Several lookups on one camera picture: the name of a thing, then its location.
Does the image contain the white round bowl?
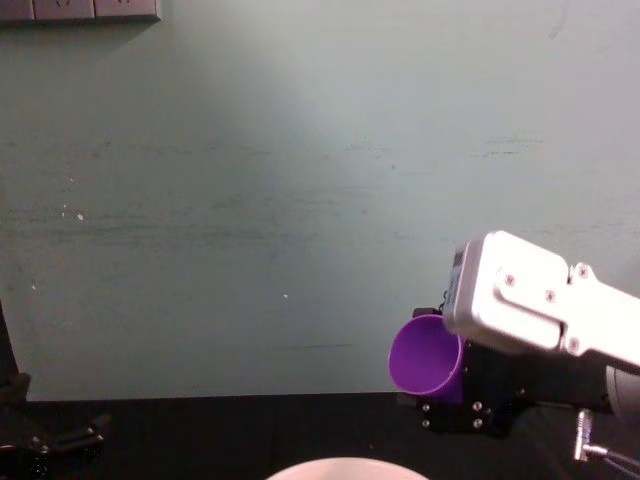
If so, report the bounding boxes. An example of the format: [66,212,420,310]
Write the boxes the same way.
[264,455,431,480]

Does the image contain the purple plastic cup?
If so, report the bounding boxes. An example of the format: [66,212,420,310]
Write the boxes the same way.
[388,313,467,404]

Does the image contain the grey wall socket panel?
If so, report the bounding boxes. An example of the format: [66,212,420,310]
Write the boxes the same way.
[0,0,163,28]

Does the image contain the thin dark cable silver plug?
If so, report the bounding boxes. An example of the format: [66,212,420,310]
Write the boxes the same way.
[572,408,640,472]

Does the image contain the black table cloth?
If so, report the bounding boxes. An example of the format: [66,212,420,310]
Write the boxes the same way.
[0,392,640,480]

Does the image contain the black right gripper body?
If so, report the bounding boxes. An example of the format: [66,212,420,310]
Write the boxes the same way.
[460,339,612,415]

